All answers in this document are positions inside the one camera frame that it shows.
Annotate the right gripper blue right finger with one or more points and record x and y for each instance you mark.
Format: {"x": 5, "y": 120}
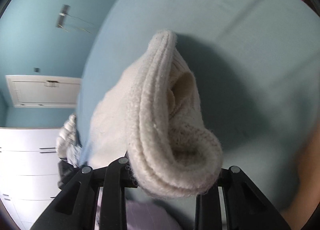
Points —
{"x": 245, "y": 205}

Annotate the wall power strip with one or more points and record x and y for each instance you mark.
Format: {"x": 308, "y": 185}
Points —
{"x": 62, "y": 16}

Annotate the white puffer jacket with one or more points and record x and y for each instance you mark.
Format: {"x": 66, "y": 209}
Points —
{"x": 62, "y": 140}

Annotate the light blue bed sheet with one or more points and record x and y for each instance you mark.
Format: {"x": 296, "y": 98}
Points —
{"x": 256, "y": 64}

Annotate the white room door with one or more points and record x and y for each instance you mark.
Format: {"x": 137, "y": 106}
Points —
{"x": 39, "y": 91}

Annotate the grey crumpled cloth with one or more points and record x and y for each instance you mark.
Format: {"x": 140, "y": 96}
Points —
{"x": 74, "y": 148}

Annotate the white wardrobe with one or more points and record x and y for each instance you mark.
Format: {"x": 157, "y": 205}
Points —
{"x": 29, "y": 172}

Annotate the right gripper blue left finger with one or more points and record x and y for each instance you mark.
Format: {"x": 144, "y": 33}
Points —
{"x": 88, "y": 193}

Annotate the white and blue knit sweater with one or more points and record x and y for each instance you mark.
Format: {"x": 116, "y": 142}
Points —
{"x": 149, "y": 109}

